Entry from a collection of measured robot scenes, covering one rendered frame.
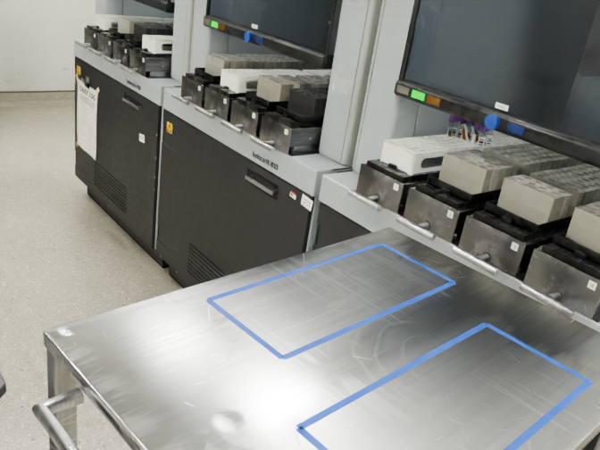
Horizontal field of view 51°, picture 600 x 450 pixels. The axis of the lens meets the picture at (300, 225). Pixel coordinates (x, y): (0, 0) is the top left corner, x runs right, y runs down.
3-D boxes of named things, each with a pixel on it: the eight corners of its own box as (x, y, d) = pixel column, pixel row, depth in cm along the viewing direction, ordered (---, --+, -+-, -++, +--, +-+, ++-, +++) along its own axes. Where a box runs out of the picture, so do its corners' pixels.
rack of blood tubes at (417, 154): (458, 155, 162) (464, 132, 159) (490, 168, 155) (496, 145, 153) (377, 165, 144) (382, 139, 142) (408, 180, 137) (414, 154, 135)
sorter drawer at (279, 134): (422, 127, 215) (428, 101, 211) (454, 138, 205) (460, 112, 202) (245, 140, 171) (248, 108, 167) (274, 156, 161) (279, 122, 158)
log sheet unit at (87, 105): (76, 146, 290) (75, 69, 276) (98, 166, 272) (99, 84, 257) (70, 146, 289) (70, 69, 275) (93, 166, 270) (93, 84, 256)
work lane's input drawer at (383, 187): (521, 165, 187) (530, 137, 183) (563, 182, 178) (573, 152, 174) (341, 194, 143) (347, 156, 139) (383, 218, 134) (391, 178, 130)
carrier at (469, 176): (486, 197, 129) (494, 170, 126) (480, 198, 128) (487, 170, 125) (443, 178, 137) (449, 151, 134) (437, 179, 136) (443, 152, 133)
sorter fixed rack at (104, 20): (159, 31, 280) (160, 17, 278) (170, 36, 273) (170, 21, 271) (94, 29, 262) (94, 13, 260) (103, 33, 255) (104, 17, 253)
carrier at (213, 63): (228, 79, 199) (229, 61, 196) (222, 79, 197) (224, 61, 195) (209, 71, 207) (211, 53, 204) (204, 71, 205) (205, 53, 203)
